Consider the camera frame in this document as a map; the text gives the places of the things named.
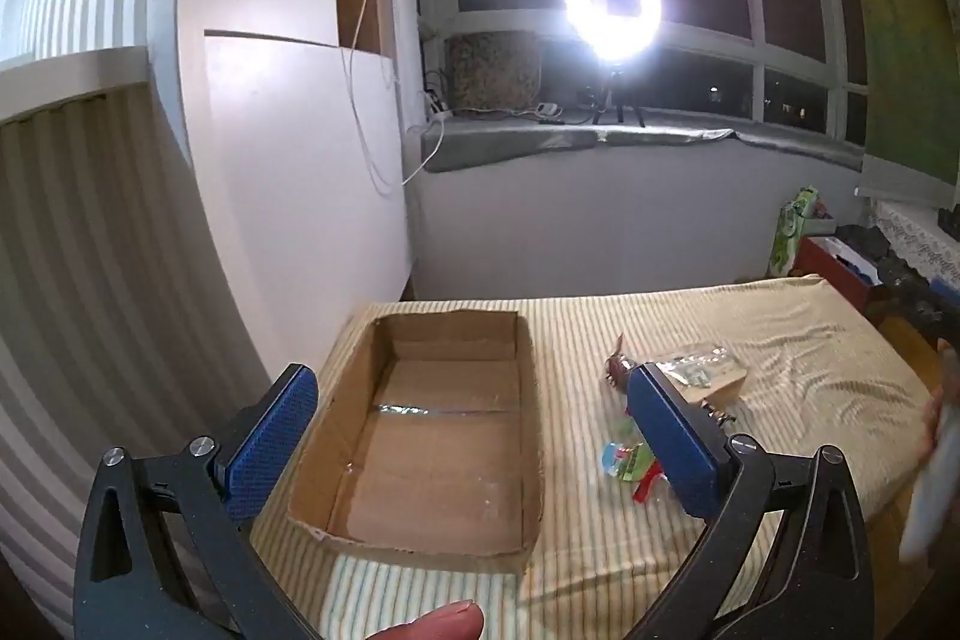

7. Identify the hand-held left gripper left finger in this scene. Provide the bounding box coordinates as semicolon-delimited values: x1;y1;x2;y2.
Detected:
73;365;323;640

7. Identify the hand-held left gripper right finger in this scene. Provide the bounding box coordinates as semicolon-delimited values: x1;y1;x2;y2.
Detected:
622;362;875;640

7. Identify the small red snack packet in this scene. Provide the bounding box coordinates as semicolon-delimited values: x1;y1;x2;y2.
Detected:
634;467;668;504

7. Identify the green snack packet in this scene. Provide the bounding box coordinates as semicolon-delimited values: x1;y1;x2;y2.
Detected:
600;441;657;480

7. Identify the clear-top brown snack packet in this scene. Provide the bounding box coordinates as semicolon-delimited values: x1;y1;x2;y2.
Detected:
645;344;749;412

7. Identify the dark red candy packet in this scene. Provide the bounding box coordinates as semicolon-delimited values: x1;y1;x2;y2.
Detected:
604;334;638;395

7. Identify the cardboard box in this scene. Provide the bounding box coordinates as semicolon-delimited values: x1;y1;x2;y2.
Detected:
283;308;545;573

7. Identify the person's left hand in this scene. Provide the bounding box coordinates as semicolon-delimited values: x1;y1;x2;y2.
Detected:
351;599;485;640

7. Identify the red box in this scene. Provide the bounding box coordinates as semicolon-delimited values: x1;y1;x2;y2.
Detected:
795;235;890;319

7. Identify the green gift bag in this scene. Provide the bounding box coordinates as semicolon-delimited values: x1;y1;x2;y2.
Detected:
769;186;837;277

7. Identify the white wardrobe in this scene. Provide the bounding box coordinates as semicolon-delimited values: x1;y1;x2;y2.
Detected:
146;0;413;378

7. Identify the white lace cloth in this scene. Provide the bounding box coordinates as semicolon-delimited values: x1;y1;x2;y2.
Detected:
870;197;960;281

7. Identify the grey windowsill cushion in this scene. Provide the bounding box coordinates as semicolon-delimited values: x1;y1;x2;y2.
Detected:
420;121;607;175

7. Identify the black tripod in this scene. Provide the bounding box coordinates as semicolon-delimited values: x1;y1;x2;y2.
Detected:
589;62;650;127

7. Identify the patterned woven cushion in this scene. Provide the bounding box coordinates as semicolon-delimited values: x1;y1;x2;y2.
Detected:
444;32;542;112

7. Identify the green roller blind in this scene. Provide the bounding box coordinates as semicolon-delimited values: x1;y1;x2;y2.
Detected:
840;0;960;202

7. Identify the white cable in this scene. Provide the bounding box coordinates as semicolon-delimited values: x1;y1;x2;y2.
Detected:
341;0;443;191

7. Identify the white window frame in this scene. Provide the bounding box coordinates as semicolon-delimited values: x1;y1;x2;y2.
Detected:
420;0;871;154

